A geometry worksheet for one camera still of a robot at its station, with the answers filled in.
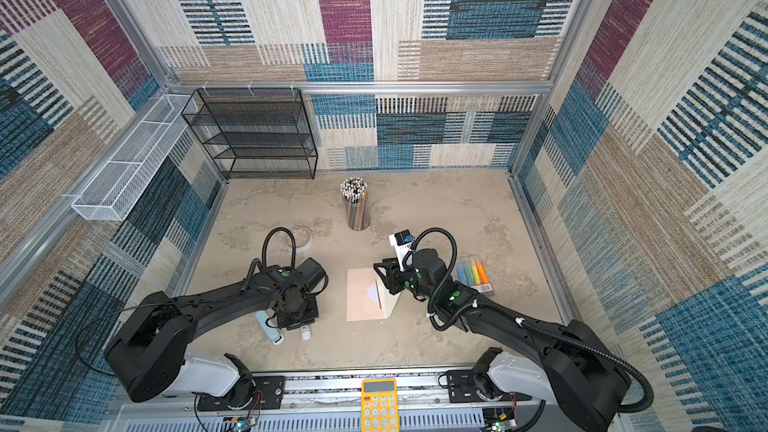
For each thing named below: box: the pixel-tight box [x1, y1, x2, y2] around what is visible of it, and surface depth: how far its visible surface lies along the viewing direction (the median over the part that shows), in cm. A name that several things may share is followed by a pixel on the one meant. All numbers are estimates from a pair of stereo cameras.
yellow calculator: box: [361, 378, 400, 432], surface depth 73 cm
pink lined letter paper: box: [367, 279, 383, 309], surface depth 91 cm
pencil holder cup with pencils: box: [340, 176, 371, 231], surface depth 95 cm
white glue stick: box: [300, 325, 312, 341], surface depth 83 cm
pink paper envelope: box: [346, 268, 386, 322], surface depth 89 cm
